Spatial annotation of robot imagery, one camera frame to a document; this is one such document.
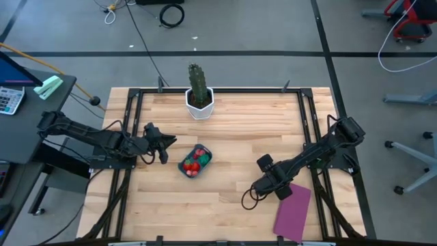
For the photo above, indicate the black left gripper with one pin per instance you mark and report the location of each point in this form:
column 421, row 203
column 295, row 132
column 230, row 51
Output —
column 156, row 139

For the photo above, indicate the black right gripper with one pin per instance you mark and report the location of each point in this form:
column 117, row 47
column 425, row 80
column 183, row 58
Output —
column 269, row 184

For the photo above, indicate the red toy fruit green top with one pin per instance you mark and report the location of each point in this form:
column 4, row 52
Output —
column 187, row 166

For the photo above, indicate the teal plastic tupperware container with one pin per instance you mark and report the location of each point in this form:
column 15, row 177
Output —
column 182, row 171

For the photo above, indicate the pink-red toy strawberry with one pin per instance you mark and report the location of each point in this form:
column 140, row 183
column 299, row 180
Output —
column 200, row 152

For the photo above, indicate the red toy tomato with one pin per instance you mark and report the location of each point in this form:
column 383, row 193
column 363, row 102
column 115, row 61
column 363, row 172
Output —
column 195, row 167

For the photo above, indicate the green toy bell pepper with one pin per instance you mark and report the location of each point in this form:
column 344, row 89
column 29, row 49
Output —
column 205, row 160

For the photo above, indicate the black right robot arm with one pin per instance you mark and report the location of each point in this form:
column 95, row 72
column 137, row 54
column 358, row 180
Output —
column 317, row 150

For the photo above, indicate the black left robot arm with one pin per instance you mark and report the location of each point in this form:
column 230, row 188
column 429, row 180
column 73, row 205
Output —
column 102, row 138

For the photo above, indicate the purple folded cloth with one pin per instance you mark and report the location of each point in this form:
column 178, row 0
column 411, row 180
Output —
column 293, row 215

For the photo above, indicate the white hexagonal plant pot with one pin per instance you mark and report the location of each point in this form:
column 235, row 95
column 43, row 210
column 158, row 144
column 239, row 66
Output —
column 199, row 112

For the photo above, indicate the green cactus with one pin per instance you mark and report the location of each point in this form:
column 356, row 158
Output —
column 198, row 82

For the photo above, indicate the black round knob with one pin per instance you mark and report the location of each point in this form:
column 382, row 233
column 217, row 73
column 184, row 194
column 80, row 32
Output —
column 95, row 100

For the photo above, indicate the mint green stapler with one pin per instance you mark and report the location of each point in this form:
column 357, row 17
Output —
column 48, row 87

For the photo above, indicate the black desk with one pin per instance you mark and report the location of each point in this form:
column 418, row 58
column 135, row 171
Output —
column 20, row 143

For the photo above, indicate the grey office chair base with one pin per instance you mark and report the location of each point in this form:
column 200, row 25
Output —
column 416, row 157

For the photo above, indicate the grey calculator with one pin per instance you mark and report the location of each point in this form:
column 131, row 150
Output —
column 10, row 99

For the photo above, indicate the grey metal floor leg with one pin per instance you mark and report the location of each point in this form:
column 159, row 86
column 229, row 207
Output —
column 409, row 99

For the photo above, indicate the computer monitor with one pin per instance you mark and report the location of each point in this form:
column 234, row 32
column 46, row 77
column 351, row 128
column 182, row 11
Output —
column 13, row 73

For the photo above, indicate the red black rolling stool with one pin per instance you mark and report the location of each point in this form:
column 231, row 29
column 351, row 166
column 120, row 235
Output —
column 413, row 17

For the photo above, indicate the black aluminium table frame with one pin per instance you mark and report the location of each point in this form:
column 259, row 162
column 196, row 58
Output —
column 218, row 90

